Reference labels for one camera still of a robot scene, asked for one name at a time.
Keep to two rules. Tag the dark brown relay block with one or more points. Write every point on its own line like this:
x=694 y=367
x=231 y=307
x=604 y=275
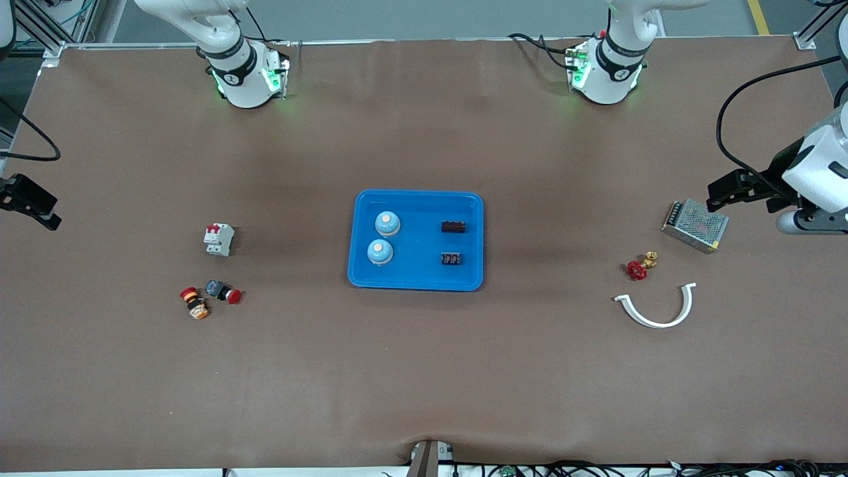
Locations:
x=453 y=227

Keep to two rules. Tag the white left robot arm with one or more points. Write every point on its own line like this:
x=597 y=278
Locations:
x=613 y=73

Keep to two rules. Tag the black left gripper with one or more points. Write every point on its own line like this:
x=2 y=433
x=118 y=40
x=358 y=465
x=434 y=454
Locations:
x=776 y=171

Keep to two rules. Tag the metal table edge bracket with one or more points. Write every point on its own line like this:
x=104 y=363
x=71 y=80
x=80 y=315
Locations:
x=427 y=460

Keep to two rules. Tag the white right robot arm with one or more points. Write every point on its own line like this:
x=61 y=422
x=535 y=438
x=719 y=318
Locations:
x=242 y=83

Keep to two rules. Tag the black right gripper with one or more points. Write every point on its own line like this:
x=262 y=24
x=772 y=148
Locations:
x=20 y=194

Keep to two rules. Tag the red black emergency stop button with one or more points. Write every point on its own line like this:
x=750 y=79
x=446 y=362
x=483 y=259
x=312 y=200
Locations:
x=222 y=290

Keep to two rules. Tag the blue plastic tray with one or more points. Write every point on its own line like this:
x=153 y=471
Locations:
x=417 y=275

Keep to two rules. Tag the brown table mat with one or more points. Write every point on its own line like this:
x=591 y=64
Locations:
x=424 y=371

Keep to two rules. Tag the white red circuit breaker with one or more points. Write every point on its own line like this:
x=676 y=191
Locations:
x=218 y=239

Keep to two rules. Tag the blue bell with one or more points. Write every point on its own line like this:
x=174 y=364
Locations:
x=380 y=252
x=387 y=224

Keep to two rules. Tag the white curved plastic clamp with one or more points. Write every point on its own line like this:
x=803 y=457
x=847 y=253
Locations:
x=652 y=324

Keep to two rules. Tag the aluminium frame post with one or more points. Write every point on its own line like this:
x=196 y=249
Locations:
x=52 y=53
x=805 y=41

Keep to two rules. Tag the metal mesh power supply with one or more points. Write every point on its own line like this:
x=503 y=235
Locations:
x=695 y=224

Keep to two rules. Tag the orange red push button switch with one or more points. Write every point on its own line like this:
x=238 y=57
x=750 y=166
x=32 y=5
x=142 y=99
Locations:
x=195 y=305

